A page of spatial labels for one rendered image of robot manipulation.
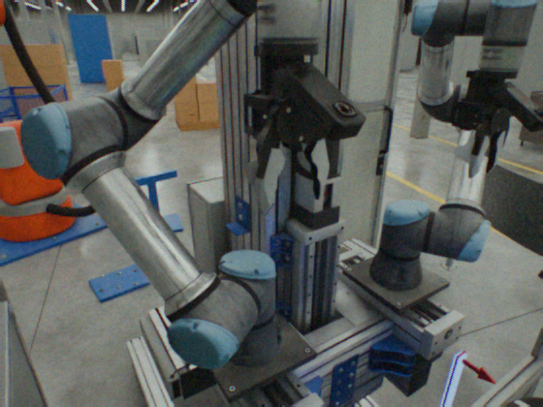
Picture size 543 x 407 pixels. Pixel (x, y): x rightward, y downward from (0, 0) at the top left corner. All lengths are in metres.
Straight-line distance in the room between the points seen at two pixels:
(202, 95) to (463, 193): 6.82
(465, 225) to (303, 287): 0.44
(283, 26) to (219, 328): 0.46
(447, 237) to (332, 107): 0.70
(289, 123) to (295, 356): 0.58
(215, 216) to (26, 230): 2.87
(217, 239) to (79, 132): 0.64
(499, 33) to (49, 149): 0.79
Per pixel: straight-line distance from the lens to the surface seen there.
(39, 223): 3.84
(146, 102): 0.74
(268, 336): 0.85
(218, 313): 0.67
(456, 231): 1.05
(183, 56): 0.67
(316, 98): 0.41
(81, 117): 0.70
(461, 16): 0.94
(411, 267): 1.11
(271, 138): 0.45
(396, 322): 1.16
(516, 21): 0.84
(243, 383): 0.84
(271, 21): 0.45
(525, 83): 10.53
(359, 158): 2.55
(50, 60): 7.84
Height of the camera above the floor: 1.69
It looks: 25 degrees down
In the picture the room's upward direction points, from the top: straight up
